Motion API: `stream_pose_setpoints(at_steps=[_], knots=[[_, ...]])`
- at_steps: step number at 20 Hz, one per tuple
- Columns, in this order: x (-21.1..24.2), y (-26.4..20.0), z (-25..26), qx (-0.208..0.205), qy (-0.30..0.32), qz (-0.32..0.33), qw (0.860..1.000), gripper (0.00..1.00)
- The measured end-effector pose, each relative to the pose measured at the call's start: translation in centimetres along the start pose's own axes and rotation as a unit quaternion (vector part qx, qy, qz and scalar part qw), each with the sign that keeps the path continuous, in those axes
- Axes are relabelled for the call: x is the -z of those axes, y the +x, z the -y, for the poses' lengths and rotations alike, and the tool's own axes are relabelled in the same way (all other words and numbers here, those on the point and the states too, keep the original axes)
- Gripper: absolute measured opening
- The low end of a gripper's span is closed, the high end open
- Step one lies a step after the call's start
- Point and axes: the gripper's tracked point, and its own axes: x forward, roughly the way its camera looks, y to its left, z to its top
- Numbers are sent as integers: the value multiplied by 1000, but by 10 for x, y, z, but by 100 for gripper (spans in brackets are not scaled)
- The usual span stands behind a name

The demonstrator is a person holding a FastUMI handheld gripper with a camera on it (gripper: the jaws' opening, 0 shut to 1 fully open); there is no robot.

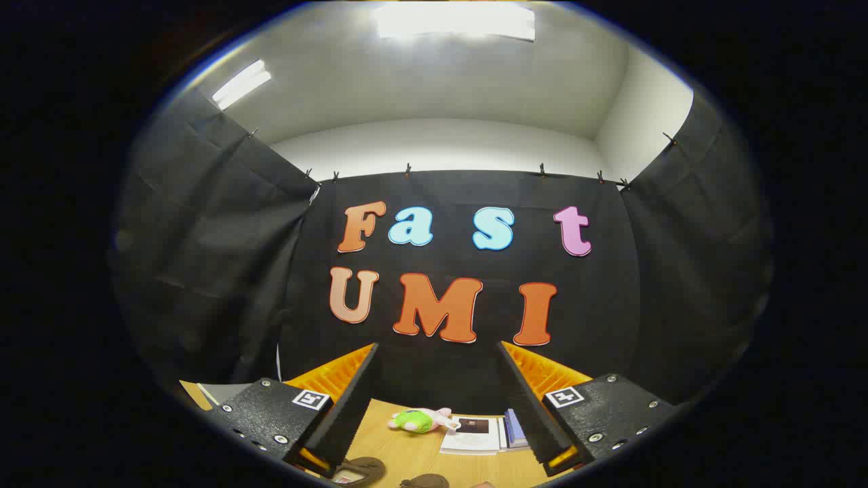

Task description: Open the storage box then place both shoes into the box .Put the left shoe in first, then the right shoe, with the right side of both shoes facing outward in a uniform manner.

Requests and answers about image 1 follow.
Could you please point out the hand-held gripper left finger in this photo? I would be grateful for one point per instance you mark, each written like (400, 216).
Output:
(346, 420)

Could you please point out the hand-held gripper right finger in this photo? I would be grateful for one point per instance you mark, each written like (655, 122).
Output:
(532, 420)

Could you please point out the ceiling light panel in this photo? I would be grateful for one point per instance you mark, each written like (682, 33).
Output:
(454, 22)
(241, 83)

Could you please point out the brown fuzzy shoe with bow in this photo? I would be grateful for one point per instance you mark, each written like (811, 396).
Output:
(363, 468)
(426, 482)

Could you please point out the white book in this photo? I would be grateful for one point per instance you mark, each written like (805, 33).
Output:
(468, 440)

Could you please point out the black backdrop cloth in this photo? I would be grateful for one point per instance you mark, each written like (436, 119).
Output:
(610, 305)

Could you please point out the thick blue book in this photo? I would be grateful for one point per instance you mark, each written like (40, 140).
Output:
(515, 428)

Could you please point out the green plush toy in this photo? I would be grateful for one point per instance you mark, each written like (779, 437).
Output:
(413, 421)

